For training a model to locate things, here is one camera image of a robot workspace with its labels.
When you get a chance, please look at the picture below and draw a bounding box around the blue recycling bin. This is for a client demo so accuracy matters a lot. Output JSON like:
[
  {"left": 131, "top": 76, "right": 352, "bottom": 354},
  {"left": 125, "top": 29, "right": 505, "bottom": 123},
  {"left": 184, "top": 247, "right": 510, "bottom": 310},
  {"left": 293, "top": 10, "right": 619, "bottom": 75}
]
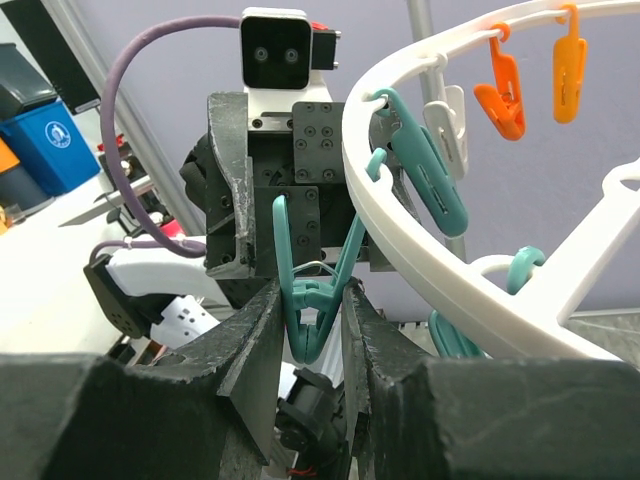
[{"left": 1, "top": 100, "right": 100, "bottom": 196}]

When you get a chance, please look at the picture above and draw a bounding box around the teal clothespin front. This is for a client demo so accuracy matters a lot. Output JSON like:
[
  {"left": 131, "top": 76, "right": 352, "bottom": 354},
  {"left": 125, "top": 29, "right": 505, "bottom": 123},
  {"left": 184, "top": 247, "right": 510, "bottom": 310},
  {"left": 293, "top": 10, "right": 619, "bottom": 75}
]
[{"left": 428, "top": 310, "right": 488, "bottom": 359}]

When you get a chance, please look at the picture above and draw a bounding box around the white round clip hanger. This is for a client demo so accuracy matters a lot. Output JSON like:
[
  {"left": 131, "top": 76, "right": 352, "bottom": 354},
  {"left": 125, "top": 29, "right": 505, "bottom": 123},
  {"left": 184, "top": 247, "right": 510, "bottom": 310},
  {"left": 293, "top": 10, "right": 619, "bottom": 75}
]
[{"left": 343, "top": 1, "right": 639, "bottom": 360}]

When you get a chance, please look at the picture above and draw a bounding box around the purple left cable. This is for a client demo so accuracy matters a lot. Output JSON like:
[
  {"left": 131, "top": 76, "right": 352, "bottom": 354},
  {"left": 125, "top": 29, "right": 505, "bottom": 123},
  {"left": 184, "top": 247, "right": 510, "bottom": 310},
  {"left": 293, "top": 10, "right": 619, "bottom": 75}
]
[{"left": 89, "top": 14, "right": 244, "bottom": 266}]

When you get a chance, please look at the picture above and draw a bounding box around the teal clothespin being pinched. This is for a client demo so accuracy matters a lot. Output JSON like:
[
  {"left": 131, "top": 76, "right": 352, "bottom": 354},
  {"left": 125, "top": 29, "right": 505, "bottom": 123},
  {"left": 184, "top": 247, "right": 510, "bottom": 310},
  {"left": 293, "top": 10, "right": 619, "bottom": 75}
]
[{"left": 371, "top": 87, "right": 468, "bottom": 238}]

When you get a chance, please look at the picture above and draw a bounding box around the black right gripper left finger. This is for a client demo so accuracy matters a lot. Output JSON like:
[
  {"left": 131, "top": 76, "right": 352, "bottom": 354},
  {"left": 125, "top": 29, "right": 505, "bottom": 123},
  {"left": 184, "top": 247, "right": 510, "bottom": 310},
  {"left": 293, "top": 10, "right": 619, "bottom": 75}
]
[{"left": 1, "top": 282, "right": 284, "bottom": 479}]

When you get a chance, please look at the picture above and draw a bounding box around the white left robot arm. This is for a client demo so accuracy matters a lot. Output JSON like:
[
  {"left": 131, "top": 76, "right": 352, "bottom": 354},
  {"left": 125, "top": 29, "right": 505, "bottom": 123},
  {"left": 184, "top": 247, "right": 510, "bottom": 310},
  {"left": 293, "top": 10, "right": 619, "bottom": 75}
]
[{"left": 84, "top": 101, "right": 373, "bottom": 363}]

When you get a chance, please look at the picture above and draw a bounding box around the orange clothespin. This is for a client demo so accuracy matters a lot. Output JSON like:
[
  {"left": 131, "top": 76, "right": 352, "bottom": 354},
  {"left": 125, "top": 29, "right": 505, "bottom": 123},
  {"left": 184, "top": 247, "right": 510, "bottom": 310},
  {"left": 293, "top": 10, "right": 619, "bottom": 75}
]
[
  {"left": 552, "top": 4, "right": 588, "bottom": 124},
  {"left": 473, "top": 22, "right": 526, "bottom": 141}
]

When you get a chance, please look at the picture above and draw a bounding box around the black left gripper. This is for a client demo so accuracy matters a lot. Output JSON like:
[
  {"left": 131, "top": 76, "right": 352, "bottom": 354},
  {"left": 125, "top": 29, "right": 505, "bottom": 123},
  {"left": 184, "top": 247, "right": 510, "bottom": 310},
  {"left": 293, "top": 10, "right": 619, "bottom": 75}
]
[{"left": 177, "top": 89, "right": 416, "bottom": 309}]

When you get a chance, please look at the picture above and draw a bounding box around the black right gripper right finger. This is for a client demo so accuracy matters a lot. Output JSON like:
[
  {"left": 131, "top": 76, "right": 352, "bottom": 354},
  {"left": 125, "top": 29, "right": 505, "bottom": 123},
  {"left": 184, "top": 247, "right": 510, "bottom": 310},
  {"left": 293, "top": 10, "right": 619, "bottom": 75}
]
[{"left": 341, "top": 280, "right": 639, "bottom": 479}]

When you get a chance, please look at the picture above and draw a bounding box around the white metal drying rack stand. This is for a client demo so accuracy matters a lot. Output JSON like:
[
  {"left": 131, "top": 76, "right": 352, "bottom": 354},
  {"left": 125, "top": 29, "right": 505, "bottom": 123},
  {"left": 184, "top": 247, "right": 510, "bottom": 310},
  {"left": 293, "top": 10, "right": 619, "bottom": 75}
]
[{"left": 406, "top": 0, "right": 468, "bottom": 261}]

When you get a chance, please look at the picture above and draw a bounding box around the clear clothespin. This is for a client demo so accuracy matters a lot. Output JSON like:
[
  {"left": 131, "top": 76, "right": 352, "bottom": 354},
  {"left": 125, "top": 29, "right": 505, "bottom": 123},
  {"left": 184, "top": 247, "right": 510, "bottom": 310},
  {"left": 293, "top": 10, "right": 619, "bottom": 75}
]
[{"left": 423, "top": 53, "right": 468, "bottom": 181}]

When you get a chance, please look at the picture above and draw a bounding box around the teal clothespin left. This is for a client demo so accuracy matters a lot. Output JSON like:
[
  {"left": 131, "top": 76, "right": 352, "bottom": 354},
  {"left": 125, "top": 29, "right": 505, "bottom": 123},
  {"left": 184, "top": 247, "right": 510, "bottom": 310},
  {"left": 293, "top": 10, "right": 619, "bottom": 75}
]
[{"left": 506, "top": 246, "right": 546, "bottom": 295}]

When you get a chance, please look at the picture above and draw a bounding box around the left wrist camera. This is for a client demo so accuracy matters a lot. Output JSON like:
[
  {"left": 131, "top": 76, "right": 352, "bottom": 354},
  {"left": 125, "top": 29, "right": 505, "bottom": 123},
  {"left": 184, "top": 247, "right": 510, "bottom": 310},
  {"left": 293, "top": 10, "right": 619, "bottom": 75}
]
[{"left": 239, "top": 7, "right": 341, "bottom": 115}]

